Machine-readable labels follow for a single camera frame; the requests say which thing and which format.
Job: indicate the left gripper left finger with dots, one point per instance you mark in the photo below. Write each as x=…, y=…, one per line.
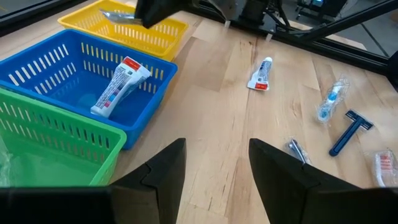
x=158, y=193

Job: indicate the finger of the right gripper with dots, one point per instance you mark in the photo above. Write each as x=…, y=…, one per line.
x=158, y=11

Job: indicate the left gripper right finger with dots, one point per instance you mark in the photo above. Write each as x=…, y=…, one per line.
x=280, y=193

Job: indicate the silver foil packet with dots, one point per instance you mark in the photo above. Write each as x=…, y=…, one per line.
x=119, y=17

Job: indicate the clear silver packet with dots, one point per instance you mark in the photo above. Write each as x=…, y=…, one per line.
x=295, y=148

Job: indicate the white travel toothpaste tube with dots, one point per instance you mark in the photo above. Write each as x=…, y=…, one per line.
x=119, y=85
x=260, y=76

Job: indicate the dark blue disposable razor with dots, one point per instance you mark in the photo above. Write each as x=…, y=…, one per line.
x=349, y=133

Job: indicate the blue white toothbrush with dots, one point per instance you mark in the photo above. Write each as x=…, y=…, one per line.
x=332, y=98

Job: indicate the red toothbrush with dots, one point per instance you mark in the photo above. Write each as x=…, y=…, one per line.
x=385, y=168

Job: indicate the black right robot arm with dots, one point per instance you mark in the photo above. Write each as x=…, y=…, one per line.
x=252, y=11

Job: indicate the yellow plastic basket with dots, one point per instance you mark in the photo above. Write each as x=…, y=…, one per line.
x=87, y=25

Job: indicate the green plastic basket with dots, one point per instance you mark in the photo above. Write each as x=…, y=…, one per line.
x=46, y=168

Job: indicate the blue plastic basket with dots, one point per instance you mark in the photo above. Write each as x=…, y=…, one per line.
x=62, y=90

